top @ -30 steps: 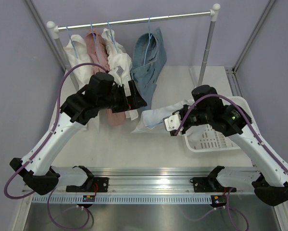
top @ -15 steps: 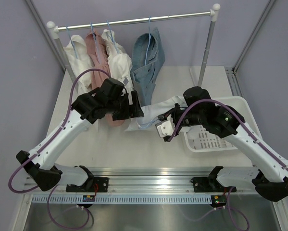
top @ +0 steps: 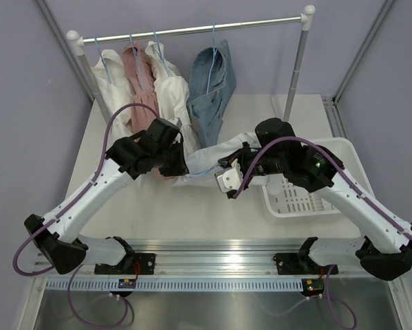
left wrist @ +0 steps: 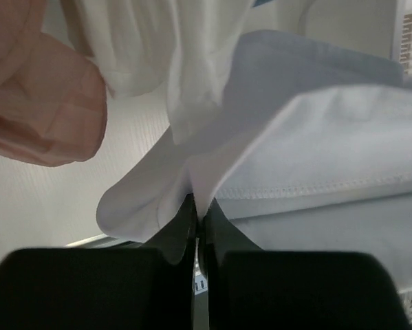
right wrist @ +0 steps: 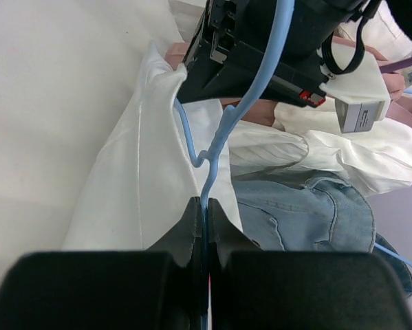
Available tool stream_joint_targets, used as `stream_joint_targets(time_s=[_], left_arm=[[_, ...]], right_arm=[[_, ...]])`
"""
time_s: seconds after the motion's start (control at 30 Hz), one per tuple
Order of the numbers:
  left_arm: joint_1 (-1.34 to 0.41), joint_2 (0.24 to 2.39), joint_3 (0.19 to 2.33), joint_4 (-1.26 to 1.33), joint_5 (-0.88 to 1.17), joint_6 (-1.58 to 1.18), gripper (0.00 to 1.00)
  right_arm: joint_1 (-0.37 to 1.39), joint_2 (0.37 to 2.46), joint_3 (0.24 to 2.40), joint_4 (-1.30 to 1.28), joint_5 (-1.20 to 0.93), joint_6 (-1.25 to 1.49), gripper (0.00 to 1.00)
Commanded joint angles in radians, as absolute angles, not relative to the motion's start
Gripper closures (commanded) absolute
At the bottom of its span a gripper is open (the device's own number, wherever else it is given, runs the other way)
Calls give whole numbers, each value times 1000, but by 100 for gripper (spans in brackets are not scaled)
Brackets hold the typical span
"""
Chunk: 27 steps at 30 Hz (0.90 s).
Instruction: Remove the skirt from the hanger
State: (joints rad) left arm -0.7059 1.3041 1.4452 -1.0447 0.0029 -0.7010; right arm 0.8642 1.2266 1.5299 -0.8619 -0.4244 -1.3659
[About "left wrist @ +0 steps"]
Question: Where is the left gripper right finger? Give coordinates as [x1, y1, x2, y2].
[200, 201, 410, 329]

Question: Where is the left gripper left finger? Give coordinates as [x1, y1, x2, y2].
[0, 195, 196, 329]

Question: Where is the light blue white skirt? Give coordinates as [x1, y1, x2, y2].
[96, 30, 412, 291]

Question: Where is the pink dress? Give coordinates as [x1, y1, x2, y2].
[0, 1, 107, 166]

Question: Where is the white ruffled blouse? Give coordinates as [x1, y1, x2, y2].
[61, 0, 252, 144]

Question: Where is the white plastic basket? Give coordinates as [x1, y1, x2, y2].
[298, 1, 412, 76]

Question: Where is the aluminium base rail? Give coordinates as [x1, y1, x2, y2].
[65, 234, 142, 248]

